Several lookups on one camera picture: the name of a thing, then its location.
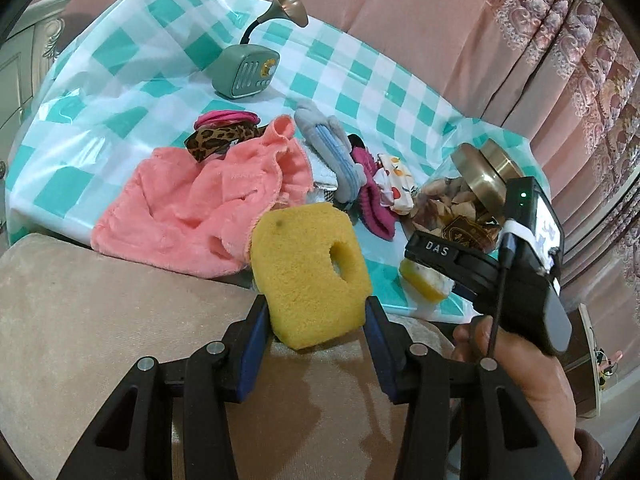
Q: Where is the magenta knit sock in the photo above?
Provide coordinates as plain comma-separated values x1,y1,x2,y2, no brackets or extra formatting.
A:
352,148,396,240

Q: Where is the white fruit print cloth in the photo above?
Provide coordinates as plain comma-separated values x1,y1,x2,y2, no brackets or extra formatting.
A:
373,154,418,216

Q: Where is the yellow sponge with hole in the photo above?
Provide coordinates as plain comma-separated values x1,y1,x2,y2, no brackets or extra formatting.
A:
250,203,372,350

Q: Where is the pink fleece towel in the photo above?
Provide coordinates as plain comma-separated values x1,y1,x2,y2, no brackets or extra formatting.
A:
91,115,314,278

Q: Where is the grey blue plush cloth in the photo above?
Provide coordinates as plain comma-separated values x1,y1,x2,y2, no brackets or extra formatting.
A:
294,101,367,205

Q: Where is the right hand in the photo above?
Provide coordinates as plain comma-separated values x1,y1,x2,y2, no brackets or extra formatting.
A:
452,316,582,474

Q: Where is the yellow white sponge block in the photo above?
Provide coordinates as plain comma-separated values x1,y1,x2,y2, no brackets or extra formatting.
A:
399,259,454,304

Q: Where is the glass jar with gold lid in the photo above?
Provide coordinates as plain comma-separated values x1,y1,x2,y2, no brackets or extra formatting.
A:
409,139,524,254

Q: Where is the black scrunchie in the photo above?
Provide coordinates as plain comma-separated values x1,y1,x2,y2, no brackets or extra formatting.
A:
348,133,367,150

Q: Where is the leopard print scrunchie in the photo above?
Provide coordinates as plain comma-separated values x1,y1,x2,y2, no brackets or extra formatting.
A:
184,122,266,162

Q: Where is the pink scrunchie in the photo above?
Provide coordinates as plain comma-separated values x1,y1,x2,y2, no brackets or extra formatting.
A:
193,110,260,130

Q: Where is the teal checkered tablecloth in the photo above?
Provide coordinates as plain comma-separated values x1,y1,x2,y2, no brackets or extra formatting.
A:
5,0,551,324

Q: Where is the white carved cabinet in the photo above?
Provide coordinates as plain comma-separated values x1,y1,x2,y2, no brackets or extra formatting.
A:
0,0,73,231

